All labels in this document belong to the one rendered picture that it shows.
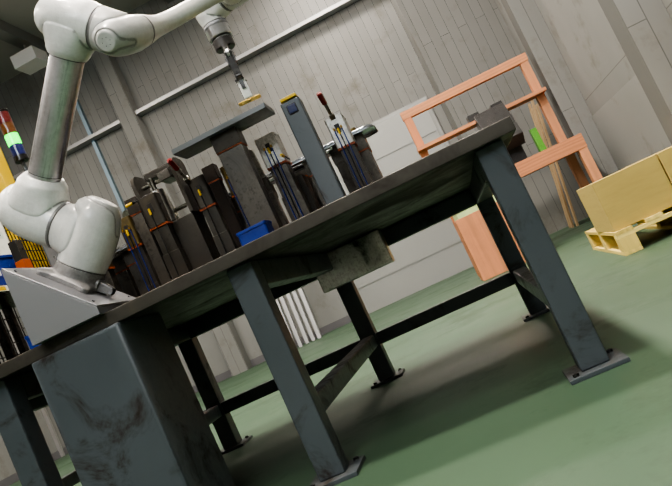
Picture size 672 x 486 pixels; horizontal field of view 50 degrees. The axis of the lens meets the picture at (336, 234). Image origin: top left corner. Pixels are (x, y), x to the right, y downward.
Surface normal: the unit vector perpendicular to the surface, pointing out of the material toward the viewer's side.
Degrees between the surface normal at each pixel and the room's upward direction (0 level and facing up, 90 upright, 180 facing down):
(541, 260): 90
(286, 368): 90
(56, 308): 90
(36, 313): 90
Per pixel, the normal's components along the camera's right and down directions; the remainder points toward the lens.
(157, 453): -0.18, 0.00
